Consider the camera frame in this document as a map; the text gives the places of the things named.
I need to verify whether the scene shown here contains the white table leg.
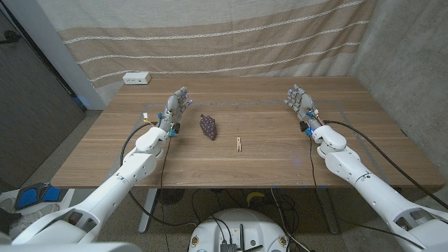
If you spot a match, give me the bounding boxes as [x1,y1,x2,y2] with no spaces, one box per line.
[138,188,158,234]

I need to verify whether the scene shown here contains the white door frame post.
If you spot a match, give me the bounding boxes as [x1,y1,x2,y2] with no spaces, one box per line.
[3,0,106,111]

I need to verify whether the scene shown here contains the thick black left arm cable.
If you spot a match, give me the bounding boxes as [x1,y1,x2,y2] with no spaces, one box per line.
[120,121,199,228]

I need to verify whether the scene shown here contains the white robot torso base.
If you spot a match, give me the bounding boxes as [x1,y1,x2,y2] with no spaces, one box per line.
[188,208,291,252]

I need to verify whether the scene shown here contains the beige striped backdrop cloth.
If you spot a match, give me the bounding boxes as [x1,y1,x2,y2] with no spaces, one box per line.
[36,0,379,106]

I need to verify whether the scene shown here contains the yellow toy banana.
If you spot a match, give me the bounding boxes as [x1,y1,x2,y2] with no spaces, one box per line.
[246,191,266,207]

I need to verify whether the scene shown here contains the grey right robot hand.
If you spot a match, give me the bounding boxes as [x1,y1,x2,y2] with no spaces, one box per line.
[283,83,325,136]

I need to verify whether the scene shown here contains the black round fan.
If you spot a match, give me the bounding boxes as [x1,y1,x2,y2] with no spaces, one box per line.
[157,188,186,206]

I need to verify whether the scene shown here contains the purple toy grape bunch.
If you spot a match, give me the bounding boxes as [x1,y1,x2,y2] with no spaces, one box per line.
[199,113,218,141]

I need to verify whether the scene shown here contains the blue and black foot pedal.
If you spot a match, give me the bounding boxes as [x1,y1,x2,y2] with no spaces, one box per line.
[14,182,62,211]

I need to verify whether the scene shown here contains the white power strip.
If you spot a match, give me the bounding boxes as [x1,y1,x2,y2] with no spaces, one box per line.
[122,71,152,85]

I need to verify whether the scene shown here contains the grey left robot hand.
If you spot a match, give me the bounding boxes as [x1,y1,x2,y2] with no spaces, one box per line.
[156,86,194,137]

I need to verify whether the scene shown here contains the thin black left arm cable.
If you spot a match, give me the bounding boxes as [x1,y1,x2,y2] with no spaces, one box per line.
[160,135,172,252]

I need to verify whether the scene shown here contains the dark door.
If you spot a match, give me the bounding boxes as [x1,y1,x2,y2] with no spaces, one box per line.
[0,10,87,192]

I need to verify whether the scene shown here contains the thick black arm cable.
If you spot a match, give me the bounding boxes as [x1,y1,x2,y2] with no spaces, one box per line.
[322,120,448,211]
[120,121,199,228]

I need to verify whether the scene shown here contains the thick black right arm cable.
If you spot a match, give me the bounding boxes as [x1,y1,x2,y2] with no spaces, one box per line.
[322,120,448,211]

